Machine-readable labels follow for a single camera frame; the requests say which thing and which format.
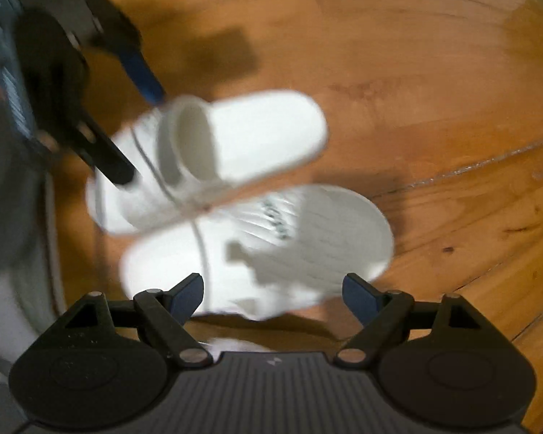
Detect white ribbed slide sandal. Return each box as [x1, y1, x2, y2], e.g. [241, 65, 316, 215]
[120, 184, 395, 322]
[87, 90, 330, 236]

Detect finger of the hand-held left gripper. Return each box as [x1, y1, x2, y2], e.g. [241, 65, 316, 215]
[68, 111, 139, 187]
[86, 0, 167, 106]

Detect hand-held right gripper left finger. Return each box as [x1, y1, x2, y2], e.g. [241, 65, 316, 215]
[63, 272, 214, 366]

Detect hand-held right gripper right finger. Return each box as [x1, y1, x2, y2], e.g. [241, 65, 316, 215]
[334, 272, 483, 368]

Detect person's grey pants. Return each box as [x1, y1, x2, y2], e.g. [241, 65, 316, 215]
[0, 176, 70, 417]

